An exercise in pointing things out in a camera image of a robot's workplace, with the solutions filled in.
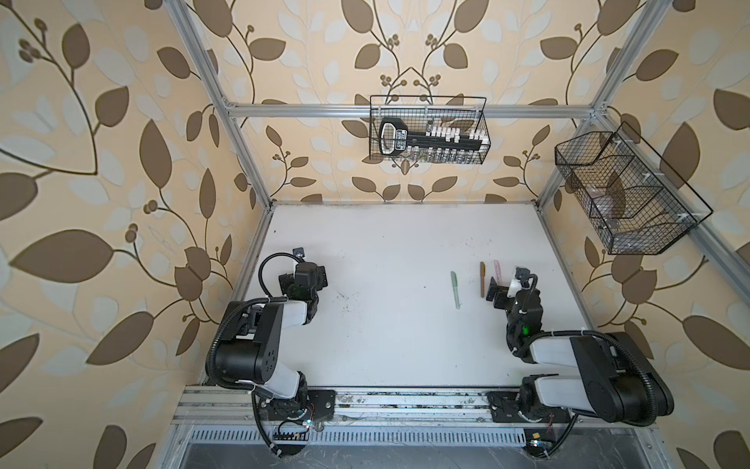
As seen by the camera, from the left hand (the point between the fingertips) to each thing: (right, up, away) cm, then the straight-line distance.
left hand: (297, 269), depth 94 cm
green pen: (+52, -5, +5) cm, 53 cm away
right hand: (+68, -3, -4) cm, 68 cm away
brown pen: (+63, -1, +7) cm, 64 cm away
